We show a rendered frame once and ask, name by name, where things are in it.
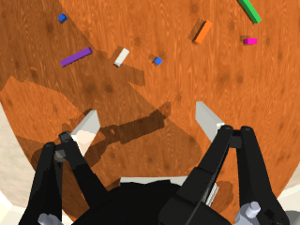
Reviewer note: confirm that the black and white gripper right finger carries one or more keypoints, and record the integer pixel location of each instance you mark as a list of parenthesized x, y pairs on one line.
[(259, 205)]

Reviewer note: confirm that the grey rod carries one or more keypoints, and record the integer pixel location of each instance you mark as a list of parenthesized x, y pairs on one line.
[(121, 57)]

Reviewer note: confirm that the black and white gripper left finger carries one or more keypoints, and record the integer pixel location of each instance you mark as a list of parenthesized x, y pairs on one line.
[(45, 201)]

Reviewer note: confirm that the green rod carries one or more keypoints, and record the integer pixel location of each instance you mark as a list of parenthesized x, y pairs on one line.
[(251, 11)]

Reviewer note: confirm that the purple rod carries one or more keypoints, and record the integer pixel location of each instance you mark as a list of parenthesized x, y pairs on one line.
[(76, 56)]

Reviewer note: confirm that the small magenta block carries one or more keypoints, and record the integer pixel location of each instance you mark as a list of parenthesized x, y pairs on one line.
[(250, 41)]

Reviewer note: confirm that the orange rod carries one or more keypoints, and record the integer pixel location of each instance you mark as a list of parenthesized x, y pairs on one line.
[(199, 38)]

